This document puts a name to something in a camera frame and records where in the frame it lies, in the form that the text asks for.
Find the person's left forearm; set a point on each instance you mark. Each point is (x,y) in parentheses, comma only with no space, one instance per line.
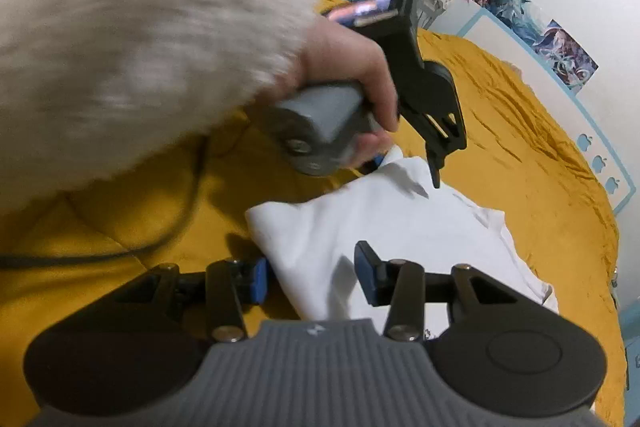
(125,32)

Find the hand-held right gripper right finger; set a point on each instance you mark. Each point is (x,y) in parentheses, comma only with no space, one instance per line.
(367,277)

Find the blue white wall poster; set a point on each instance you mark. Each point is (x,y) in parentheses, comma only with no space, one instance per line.
(567,54)

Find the blue nightstand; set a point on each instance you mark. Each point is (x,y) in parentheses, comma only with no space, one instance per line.
(632,357)

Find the grey trolley cart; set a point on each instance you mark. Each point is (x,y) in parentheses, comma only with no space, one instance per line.
(435,4)

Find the yellow bedspread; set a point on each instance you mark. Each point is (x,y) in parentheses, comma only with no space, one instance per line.
(500,117)

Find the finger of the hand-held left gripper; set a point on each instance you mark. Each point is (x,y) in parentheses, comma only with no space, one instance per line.
(376,162)
(445,137)

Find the person's left hand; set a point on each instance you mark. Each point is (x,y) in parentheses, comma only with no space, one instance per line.
(345,57)

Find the teal wall poster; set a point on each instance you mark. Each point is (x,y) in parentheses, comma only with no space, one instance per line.
(517,7)

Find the white long-sleeve sweatshirt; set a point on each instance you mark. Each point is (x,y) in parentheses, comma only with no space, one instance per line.
(350,217)

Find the white headboard with blue apples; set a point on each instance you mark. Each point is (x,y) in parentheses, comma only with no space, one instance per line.
(565,117)

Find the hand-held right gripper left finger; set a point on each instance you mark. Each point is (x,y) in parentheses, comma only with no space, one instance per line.
(260,282)

